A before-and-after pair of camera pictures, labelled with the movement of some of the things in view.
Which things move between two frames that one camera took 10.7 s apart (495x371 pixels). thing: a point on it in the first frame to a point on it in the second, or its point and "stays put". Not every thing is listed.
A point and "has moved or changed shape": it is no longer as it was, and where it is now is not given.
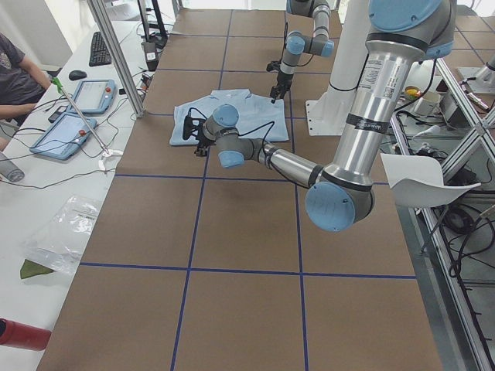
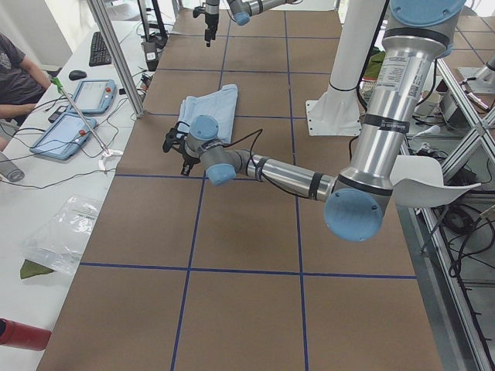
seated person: (22, 86) stays put
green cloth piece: (29, 269) stays put
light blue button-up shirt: (257, 117) has moved or changed shape
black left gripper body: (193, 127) to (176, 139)
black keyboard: (99, 53) stays put
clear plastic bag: (59, 244) stays put
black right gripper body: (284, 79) to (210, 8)
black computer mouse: (76, 74) stays put
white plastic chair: (417, 180) stays put
